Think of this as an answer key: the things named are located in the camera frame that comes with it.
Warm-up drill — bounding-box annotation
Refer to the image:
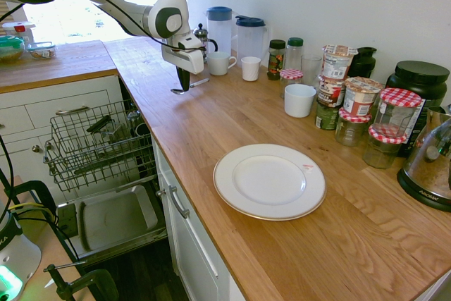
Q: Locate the dark green clamp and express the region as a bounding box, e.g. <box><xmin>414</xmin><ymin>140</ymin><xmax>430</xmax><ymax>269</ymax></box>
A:
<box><xmin>42</xmin><ymin>261</ymin><xmax>120</xmax><ymax>301</ymax></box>
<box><xmin>2</xmin><ymin>180</ymin><xmax>58</xmax><ymax>224</ymax></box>

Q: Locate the open dishwasher door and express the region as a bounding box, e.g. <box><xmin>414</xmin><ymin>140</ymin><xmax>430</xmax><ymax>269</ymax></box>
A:
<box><xmin>55</xmin><ymin>183</ymin><xmax>169</xmax><ymax>264</ymax></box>

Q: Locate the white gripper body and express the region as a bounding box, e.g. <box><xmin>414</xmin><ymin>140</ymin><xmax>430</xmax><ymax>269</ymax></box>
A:
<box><xmin>161</xmin><ymin>44</ymin><xmax>206</xmax><ymax>75</ymax></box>

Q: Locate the white mug with handle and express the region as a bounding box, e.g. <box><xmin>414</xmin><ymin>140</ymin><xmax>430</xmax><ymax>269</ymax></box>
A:
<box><xmin>206</xmin><ymin>51</ymin><xmax>237</xmax><ymax>77</ymax></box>

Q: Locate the short pitcher dark lid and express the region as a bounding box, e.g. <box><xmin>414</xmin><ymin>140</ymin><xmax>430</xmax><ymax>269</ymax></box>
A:
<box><xmin>235</xmin><ymin>15</ymin><xmax>271</xmax><ymax>66</ymax></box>

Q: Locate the steel electric kettle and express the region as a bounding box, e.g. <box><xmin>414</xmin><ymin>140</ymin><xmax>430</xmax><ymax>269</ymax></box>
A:
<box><xmin>396</xmin><ymin>103</ymin><xmax>451</xmax><ymax>213</ymax></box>

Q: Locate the white plate gold rim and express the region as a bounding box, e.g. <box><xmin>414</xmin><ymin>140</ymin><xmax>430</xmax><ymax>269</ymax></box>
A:
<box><xmin>212</xmin><ymin>143</ymin><xmax>328</xmax><ymax>222</ymax></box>

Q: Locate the white container red clip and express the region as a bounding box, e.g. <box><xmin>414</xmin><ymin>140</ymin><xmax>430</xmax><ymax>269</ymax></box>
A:
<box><xmin>1</xmin><ymin>21</ymin><xmax>37</xmax><ymax>40</ymax></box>

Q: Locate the metal cabinet door handle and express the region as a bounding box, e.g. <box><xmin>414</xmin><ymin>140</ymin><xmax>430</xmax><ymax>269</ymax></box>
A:
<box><xmin>168</xmin><ymin>185</ymin><xmax>191</xmax><ymax>220</ymax></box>

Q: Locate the black shaker bottle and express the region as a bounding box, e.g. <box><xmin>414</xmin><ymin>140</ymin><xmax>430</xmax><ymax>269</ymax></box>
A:
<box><xmin>347</xmin><ymin>46</ymin><xmax>378</xmax><ymax>79</ymax></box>

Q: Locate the tall pitcher blue lid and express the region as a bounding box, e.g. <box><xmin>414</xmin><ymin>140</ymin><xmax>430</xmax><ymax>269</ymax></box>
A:
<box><xmin>206</xmin><ymin>6</ymin><xmax>233</xmax><ymax>57</ymax></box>

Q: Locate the metal spoon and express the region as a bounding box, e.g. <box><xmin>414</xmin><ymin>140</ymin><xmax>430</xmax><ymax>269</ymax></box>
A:
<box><xmin>170</xmin><ymin>78</ymin><xmax>210</xmax><ymax>95</ymax></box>

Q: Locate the wooden robot mounting board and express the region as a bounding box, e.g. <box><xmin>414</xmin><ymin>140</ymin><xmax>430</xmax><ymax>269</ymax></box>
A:
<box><xmin>0</xmin><ymin>175</ymin><xmax>97</xmax><ymax>301</ymax></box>

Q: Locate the white ribbed cup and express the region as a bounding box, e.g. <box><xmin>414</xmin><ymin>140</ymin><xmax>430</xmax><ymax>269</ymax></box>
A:
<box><xmin>240</xmin><ymin>56</ymin><xmax>262</xmax><ymax>82</ymax></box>

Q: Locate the small jar checkered lid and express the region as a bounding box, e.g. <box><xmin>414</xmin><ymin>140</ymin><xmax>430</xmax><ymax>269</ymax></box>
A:
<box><xmin>279</xmin><ymin>68</ymin><xmax>304</xmax><ymax>99</ymax></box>

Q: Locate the food container green lid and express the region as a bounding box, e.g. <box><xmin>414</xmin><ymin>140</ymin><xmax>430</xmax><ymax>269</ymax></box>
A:
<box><xmin>0</xmin><ymin>35</ymin><xmax>27</xmax><ymax>63</ymax></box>

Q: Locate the metal drawer handle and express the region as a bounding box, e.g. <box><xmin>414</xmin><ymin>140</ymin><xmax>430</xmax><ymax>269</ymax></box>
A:
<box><xmin>54</xmin><ymin>104</ymin><xmax>91</xmax><ymax>116</ymax></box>

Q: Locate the large jar checkered lid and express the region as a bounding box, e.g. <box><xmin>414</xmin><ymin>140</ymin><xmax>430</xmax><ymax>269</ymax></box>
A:
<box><xmin>372</xmin><ymin>87</ymin><xmax>423</xmax><ymax>138</ymax></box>

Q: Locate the yellow cable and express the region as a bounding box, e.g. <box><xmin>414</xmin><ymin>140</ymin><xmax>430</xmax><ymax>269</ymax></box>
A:
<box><xmin>6</xmin><ymin>202</ymin><xmax>59</xmax><ymax>226</ymax></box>

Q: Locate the glass French press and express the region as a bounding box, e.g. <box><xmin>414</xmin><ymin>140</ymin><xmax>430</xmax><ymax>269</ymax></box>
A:
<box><xmin>192</xmin><ymin>23</ymin><xmax>218</xmax><ymax>64</ymax></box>

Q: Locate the clear drinking glass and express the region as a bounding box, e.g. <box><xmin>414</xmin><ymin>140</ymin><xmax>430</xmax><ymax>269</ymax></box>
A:
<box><xmin>301</xmin><ymin>54</ymin><xmax>323</xmax><ymax>87</ymax></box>

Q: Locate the wire dishwasher rack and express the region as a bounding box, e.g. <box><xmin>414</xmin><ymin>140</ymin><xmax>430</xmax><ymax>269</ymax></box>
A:
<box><xmin>43</xmin><ymin>99</ymin><xmax>156</xmax><ymax>193</ymax></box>

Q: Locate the white oatmeal cup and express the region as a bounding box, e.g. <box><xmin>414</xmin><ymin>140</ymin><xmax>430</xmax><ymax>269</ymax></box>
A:
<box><xmin>321</xmin><ymin>44</ymin><xmax>359</xmax><ymax>82</ymax></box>

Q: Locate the green tin can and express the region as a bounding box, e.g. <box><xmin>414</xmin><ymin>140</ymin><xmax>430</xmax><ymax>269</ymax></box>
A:
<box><xmin>314</xmin><ymin>98</ymin><xmax>341</xmax><ymax>131</ymax></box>

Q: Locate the spice jar black lid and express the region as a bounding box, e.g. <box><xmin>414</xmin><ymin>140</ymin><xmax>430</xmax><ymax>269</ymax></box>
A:
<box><xmin>266</xmin><ymin>39</ymin><xmax>287</xmax><ymax>81</ymax></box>

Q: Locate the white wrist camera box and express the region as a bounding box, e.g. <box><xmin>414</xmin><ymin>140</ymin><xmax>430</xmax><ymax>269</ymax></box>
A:
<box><xmin>171</xmin><ymin>34</ymin><xmax>205</xmax><ymax>53</ymax></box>

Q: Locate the dark red oatmeal cup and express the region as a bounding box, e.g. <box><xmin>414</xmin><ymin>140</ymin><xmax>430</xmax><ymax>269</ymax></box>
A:
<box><xmin>316</xmin><ymin>74</ymin><xmax>347</xmax><ymax>109</ymax></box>

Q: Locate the wide white cup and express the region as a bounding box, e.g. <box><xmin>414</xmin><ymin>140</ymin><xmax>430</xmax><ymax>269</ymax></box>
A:
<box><xmin>283</xmin><ymin>84</ymin><xmax>318</xmax><ymax>118</ymax></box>

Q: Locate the glass jar checkered lid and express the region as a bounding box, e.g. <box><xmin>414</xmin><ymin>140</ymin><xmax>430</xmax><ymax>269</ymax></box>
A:
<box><xmin>334</xmin><ymin>106</ymin><xmax>372</xmax><ymax>148</ymax></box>
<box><xmin>362</xmin><ymin>125</ymin><xmax>407</xmax><ymax>170</ymax></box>

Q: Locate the spice jar green lid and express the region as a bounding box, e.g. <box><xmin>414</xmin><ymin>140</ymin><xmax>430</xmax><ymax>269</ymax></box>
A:
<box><xmin>285</xmin><ymin>37</ymin><xmax>304</xmax><ymax>72</ymax></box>

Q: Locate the black protein tub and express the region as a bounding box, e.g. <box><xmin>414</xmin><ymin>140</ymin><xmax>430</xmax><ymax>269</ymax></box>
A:
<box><xmin>384</xmin><ymin>60</ymin><xmax>451</xmax><ymax>159</ymax></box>

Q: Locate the black utensil in rack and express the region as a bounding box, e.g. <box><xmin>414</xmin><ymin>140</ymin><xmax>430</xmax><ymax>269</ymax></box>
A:
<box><xmin>85</xmin><ymin>115</ymin><xmax>114</xmax><ymax>133</ymax></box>

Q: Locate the small glass food container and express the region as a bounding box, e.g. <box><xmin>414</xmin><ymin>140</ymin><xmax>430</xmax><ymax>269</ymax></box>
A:
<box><xmin>27</xmin><ymin>41</ymin><xmax>57</xmax><ymax>61</ymax></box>

